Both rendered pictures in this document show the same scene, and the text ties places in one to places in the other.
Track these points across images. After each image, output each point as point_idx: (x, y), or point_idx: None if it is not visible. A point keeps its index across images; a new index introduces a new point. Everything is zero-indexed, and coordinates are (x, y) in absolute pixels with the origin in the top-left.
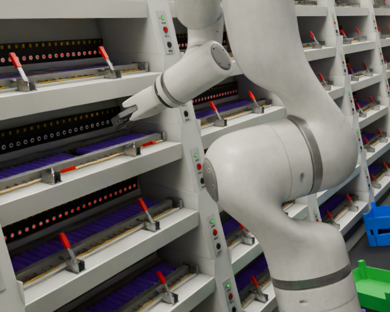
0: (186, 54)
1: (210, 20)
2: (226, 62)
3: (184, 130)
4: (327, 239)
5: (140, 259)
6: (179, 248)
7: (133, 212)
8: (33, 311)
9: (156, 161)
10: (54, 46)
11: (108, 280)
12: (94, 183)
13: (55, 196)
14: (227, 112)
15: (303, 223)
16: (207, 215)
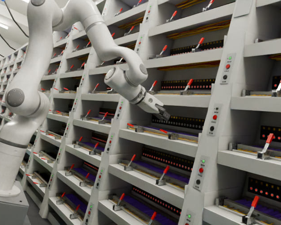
0: None
1: (98, 56)
2: (109, 76)
3: (205, 139)
4: (4, 125)
5: (143, 189)
6: None
7: (182, 180)
8: (109, 168)
9: (177, 148)
10: (207, 81)
11: (170, 211)
12: (145, 139)
13: (132, 136)
14: None
15: (14, 121)
16: (189, 209)
